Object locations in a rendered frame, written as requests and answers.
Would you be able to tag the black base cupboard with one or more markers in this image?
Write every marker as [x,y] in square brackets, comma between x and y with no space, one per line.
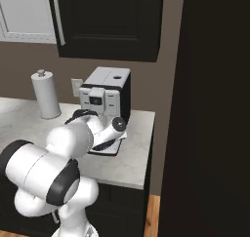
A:
[120,208]

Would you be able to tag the white and black coffee machine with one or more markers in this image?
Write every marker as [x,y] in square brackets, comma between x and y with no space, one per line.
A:
[107,85]

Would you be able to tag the black wall cupboard door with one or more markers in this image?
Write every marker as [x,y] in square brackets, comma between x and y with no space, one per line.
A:
[114,23]

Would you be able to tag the white wall outlet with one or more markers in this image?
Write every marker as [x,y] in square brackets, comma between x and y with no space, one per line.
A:
[76,85]

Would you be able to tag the white paper towel roll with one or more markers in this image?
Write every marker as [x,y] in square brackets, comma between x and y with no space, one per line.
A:
[47,94]

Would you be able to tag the white framed window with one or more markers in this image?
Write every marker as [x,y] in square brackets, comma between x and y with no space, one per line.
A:
[22,10]

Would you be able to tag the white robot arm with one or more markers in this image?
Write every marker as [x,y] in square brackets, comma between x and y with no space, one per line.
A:
[49,169]

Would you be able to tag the tall black cupboard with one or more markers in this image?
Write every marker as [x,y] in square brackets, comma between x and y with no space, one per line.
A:
[208,117]

